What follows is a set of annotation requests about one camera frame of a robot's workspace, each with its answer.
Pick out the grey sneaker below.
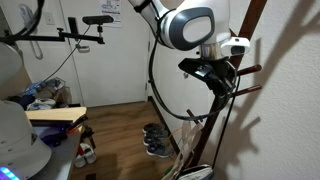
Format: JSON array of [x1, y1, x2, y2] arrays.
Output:
[[143, 129, 170, 147], [145, 141, 175, 159]]

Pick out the brown wooden coat rack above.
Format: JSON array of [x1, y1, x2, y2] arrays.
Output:
[[184, 0, 268, 168]]

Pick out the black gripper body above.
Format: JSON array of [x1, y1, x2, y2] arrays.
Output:
[[207, 59, 238, 90]]

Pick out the black stand legs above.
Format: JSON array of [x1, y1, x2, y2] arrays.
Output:
[[79, 125, 98, 151]]

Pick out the blue cloth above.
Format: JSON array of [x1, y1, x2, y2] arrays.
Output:
[[23, 80, 46, 98]]

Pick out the beige canvas tote bag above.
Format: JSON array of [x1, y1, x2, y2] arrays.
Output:
[[162, 120, 204, 180]]

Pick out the silver door lever handle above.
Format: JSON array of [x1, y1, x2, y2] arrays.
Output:
[[75, 43, 91, 54]]

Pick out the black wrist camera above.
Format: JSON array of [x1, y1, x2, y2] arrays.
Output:
[[178, 58, 216, 83]]

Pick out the white paper poster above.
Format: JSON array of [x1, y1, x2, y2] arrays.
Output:
[[98, 0, 123, 28]]

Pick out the thick black cable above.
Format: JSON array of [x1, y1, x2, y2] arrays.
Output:
[[0, 0, 46, 38]]

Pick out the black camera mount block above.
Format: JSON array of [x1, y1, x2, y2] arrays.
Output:
[[67, 16, 80, 34]]

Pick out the white light switch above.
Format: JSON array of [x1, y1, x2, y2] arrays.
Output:
[[43, 11, 56, 26]]

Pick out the white slipper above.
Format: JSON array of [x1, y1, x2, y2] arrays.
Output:
[[79, 142, 98, 165], [73, 152, 88, 169]]

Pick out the black stereo camera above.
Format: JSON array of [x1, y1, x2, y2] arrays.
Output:
[[81, 14, 115, 26]]

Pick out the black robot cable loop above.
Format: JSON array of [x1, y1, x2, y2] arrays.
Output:
[[147, 9, 239, 122]]

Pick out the purple blue device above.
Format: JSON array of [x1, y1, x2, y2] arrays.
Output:
[[34, 125, 73, 148]]

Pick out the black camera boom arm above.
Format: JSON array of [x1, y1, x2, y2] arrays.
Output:
[[0, 27, 106, 46]]

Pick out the thin black camera cable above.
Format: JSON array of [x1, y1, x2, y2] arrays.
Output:
[[42, 24, 93, 84]]

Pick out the black sneaker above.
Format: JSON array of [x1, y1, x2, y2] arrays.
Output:
[[142, 122, 166, 134]]

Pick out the light wooden board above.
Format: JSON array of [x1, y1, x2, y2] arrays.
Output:
[[25, 106, 88, 123]]

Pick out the white door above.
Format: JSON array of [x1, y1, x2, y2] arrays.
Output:
[[59, 0, 152, 108]]

